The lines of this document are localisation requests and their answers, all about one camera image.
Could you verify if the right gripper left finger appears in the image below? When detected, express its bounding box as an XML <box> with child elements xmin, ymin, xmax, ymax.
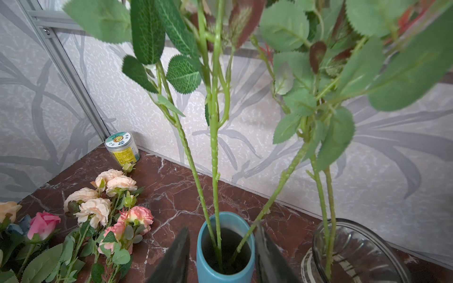
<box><xmin>147</xmin><ymin>227</ymin><xmax>190</xmax><ymax>283</ymax></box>

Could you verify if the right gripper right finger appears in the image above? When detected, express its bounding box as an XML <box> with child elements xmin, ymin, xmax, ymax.
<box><xmin>255</xmin><ymin>224</ymin><xmax>300</xmax><ymax>283</ymax></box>

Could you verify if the cream rose cluster stem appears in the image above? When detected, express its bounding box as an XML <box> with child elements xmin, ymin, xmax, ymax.
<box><xmin>190</xmin><ymin>0</ymin><xmax>266</xmax><ymax>273</ymax></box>

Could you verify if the single pink rose stem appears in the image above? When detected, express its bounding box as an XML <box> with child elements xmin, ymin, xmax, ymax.
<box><xmin>229</xmin><ymin>0</ymin><xmax>358</xmax><ymax>264</ymax></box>

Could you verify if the pink peach rose stem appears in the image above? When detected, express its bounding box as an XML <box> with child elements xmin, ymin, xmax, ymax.
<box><xmin>63</xmin><ymin>0</ymin><xmax>218</xmax><ymax>255</ymax></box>

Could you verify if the cream peach rose stem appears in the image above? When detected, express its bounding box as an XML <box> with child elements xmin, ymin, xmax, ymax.
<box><xmin>307</xmin><ymin>0</ymin><xmax>453</xmax><ymax>280</ymax></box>

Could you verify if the teal ceramic vase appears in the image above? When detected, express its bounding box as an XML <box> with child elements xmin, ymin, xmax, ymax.
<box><xmin>196</xmin><ymin>212</ymin><xmax>256</xmax><ymax>283</ymax></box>

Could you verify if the clear glass vase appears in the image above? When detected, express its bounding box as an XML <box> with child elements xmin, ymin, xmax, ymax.
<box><xmin>301</xmin><ymin>218</ymin><xmax>412</xmax><ymax>283</ymax></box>

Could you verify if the small pink rose stem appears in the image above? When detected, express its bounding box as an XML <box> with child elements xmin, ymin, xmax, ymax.
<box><xmin>88</xmin><ymin>206</ymin><xmax>153</xmax><ymax>283</ymax></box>

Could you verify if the pale peach rose cluster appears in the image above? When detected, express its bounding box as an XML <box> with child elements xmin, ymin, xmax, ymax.
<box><xmin>52</xmin><ymin>167</ymin><xmax>146</xmax><ymax>283</ymax></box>

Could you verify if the magenta rose bud stem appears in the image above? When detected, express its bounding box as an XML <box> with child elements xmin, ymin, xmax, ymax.
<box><xmin>17</xmin><ymin>212</ymin><xmax>62</xmax><ymax>283</ymax></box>

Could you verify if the small tape roll jar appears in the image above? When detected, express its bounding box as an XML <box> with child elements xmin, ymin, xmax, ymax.
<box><xmin>104</xmin><ymin>132</ymin><xmax>140</xmax><ymax>166</ymax></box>

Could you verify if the peach rose on hydrangea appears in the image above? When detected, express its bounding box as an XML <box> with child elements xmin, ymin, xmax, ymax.
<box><xmin>0</xmin><ymin>201</ymin><xmax>22</xmax><ymax>223</ymax></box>

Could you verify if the aluminium back crossbar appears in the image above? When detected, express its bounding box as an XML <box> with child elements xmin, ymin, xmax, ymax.
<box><xmin>26</xmin><ymin>8</ymin><xmax>263</xmax><ymax>59</ymax></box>

